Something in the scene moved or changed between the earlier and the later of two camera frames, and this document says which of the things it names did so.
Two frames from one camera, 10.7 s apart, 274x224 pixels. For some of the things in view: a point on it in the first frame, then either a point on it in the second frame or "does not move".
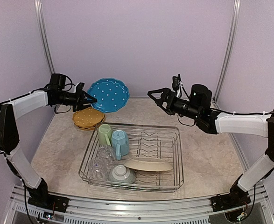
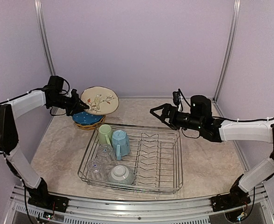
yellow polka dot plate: (86, 125) does not move
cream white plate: (149, 164) to (101, 100)
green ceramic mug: (105, 136) does not move
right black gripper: (166, 92) to (167, 107)
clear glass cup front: (99, 170) does not move
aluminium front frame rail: (189, 211) does not move
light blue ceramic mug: (120, 143) does not move
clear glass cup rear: (105, 155) does not move
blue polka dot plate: (112, 94) to (87, 118)
